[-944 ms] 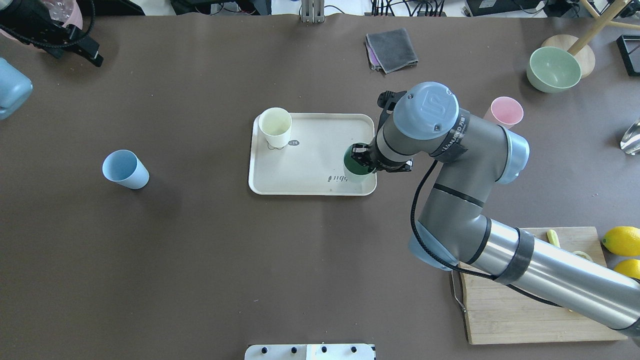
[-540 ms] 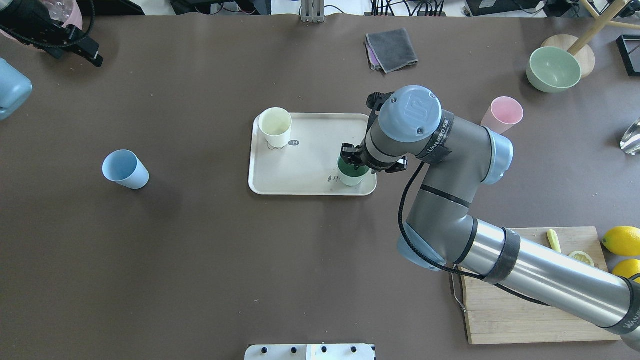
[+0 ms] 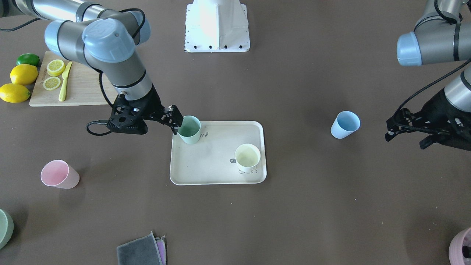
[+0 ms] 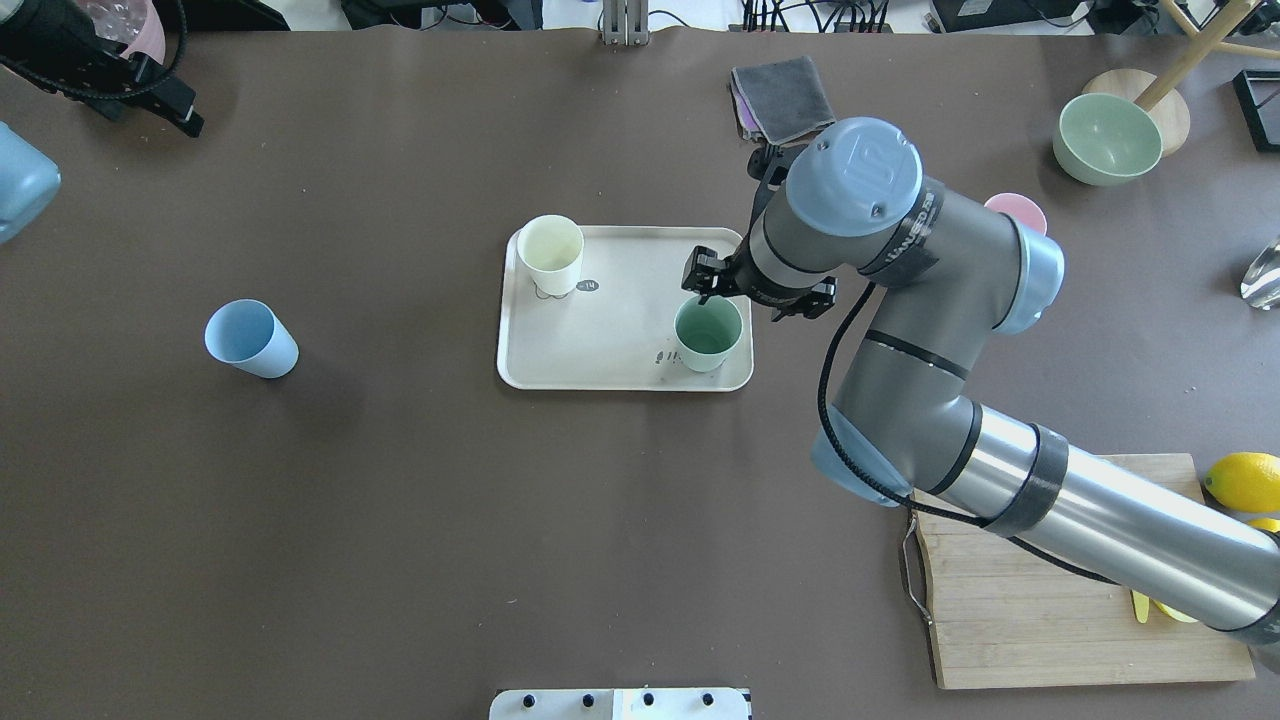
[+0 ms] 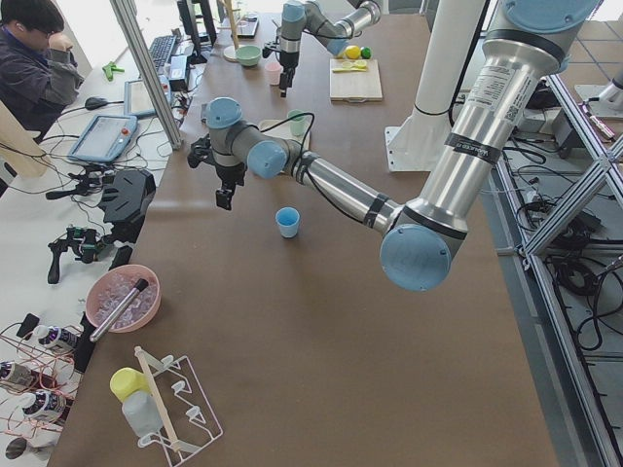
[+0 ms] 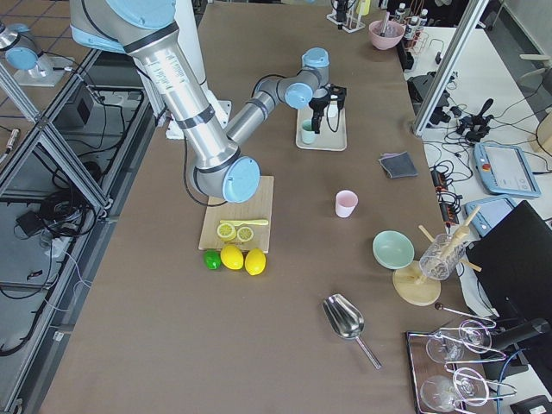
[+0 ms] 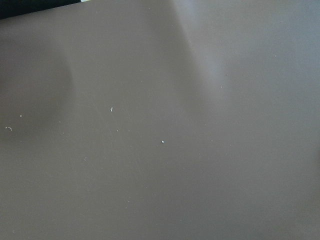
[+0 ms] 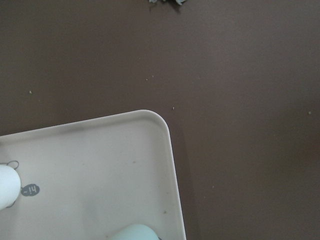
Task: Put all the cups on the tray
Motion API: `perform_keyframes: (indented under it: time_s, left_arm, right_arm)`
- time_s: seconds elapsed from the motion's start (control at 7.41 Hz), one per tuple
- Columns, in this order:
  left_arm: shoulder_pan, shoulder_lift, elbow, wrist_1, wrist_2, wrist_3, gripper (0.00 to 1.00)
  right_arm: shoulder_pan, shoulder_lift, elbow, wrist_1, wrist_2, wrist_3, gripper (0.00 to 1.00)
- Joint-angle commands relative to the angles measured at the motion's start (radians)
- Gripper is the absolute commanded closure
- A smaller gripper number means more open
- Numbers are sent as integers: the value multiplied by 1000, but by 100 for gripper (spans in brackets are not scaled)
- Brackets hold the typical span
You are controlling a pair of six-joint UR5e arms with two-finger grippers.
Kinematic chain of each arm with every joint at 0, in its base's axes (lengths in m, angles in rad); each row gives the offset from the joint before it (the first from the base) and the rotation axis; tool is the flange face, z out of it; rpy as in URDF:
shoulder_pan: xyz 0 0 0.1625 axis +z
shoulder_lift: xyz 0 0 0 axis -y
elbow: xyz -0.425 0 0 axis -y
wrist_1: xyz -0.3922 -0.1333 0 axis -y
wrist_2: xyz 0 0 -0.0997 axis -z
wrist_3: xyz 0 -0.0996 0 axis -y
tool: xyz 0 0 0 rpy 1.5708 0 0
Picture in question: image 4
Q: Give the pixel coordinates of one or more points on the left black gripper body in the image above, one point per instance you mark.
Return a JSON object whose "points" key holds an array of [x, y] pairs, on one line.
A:
{"points": [[102, 72]]}

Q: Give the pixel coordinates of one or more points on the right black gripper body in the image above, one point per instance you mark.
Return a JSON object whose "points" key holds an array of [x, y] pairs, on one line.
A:
{"points": [[762, 291]]}

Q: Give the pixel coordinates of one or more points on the green plastic cup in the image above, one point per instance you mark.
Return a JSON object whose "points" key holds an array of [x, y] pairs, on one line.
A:
{"points": [[706, 331]]}

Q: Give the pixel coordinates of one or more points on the cream plastic cup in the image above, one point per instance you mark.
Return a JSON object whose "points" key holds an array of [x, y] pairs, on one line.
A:
{"points": [[551, 248]]}

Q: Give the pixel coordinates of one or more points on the light blue plastic cup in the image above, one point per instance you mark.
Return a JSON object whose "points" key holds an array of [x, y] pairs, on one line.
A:
{"points": [[246, 334]]}

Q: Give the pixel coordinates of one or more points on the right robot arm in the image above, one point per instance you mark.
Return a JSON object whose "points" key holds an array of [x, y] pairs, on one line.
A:
{"points": [[954, 273]]}

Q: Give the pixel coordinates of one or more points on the beige rabbit tray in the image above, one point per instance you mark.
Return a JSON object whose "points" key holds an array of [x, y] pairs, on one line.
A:
{"points": [[616, 332]]}

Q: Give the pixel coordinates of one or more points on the purple cloth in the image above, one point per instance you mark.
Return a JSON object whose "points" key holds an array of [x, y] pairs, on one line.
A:
{"points": [[749, 129]]}

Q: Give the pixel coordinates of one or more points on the grey folded cloth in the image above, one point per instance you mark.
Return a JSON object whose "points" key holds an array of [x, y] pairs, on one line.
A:
{"points": [[787, 98]]}

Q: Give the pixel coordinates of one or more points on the pink bowl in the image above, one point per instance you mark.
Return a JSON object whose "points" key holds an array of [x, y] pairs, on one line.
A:
{"points": [[134, 24]]}

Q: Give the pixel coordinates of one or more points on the pink plastic cup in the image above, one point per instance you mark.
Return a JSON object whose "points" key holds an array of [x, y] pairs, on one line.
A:
{"points": [[1020, 208]]}

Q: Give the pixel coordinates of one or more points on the green bowl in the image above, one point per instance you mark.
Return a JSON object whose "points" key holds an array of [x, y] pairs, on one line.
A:
{"points": [[1104, 139]]}

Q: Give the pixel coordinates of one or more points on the wooden stand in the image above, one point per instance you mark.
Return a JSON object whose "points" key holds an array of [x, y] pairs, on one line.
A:
{"points": [[1157, 95]]}

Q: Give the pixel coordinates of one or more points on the wooden cutting board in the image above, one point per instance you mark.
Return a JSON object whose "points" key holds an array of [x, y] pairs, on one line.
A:
{"points": [[998, 618]]}

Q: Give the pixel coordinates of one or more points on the yellow plastic knife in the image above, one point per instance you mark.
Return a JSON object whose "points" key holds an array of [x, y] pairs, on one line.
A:
{"points": [[1140, 606]]}

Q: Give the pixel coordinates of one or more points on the lower lemon slice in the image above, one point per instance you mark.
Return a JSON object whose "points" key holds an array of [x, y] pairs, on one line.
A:
{"points": [[1176, 615]]}

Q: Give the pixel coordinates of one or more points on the upper whole yellow lemon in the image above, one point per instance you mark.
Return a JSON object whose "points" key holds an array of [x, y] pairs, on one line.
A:
{"points": [[1245, 481]]}

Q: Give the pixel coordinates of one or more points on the whole yellow lemon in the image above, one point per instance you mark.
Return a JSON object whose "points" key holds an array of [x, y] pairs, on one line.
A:
{"points": [[1271, 525], [1245, 481]]}

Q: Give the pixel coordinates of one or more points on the lower whole yellow lemon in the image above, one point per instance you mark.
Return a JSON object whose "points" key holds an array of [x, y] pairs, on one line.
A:
{"points": [[1271, 525]]}

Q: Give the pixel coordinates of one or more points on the metal camera post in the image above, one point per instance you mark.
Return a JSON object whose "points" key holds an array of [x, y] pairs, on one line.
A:
{"points": [[625, 22]]}

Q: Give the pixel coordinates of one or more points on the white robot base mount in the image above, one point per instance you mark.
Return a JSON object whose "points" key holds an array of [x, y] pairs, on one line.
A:
{"points": [[623, 703]]}

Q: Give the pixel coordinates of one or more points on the black frame object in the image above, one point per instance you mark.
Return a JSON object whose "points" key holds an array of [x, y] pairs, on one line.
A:
{"points": [[1257, 91]]}

